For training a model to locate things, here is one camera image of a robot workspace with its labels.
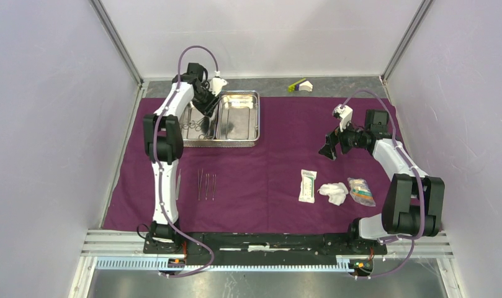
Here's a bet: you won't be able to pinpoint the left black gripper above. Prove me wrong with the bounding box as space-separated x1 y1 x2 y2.
192 84 222 118

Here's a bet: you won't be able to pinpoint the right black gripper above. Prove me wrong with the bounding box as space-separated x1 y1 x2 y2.
318 115 369 160

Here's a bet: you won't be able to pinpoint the steel surgical tray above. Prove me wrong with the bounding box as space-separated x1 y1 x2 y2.
180 90 260 148

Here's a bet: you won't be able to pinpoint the clear bag of supplies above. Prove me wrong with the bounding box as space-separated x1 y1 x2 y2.
347 178 376 207

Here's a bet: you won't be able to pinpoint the white gauze wad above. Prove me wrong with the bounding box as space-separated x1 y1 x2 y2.
317 183 349 206

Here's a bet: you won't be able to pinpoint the white suture packet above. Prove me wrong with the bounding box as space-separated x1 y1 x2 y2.
298 169 317 204

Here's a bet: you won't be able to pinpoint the purple cloth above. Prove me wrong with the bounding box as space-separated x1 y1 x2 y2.
101 96 444 235

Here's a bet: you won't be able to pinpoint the steel forceps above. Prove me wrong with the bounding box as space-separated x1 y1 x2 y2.
205 173 210 201
197 168 204 201

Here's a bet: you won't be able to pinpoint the steel scalpel handle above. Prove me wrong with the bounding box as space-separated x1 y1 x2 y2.
175 169 181 201

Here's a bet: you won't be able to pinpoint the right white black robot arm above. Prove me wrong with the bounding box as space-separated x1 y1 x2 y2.
319 105 445 253

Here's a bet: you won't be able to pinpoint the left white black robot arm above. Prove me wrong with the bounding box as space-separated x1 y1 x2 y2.
142 63 227 253

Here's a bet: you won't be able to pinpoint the steel surgical instruments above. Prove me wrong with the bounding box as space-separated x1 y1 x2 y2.
181 117 213 140

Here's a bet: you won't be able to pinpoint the green white toy block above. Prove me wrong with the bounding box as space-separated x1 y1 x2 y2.
287 78 313 93

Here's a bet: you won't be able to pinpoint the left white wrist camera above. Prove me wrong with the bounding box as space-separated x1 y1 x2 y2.
209 71 228 96

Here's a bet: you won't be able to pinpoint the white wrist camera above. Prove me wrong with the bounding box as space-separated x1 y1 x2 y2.
209 71 228 96
332 104 353 132

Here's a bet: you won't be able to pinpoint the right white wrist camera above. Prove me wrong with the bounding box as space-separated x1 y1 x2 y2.
332 104 353 132

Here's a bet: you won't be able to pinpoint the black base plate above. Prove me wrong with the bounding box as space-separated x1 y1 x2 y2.
142 232 388 256

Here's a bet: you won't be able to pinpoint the blue toothed cable rail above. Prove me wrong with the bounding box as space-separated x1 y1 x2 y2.
95 256 354 273

